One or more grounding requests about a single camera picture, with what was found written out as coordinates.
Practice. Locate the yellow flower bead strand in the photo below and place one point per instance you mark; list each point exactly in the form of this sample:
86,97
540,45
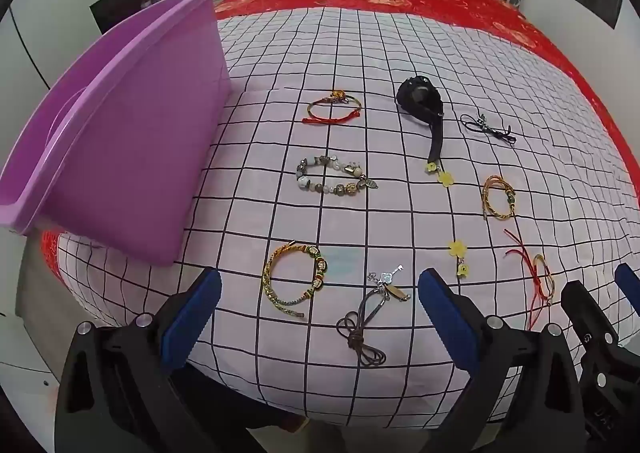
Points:
445,179

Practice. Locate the pink checked bed sheet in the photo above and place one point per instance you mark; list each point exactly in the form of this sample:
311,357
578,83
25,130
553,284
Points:
320,48

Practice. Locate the black wrist watch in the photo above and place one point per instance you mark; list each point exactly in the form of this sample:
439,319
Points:
415,95

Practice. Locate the purple plastic basin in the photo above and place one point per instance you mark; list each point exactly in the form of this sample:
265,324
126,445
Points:
130,143

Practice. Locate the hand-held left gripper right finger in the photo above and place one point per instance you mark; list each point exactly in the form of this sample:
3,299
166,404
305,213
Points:
447,320

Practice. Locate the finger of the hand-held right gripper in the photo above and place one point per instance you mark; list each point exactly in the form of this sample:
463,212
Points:
590,318
629,285

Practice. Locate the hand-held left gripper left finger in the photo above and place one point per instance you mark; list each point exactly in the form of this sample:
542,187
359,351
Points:
191,320

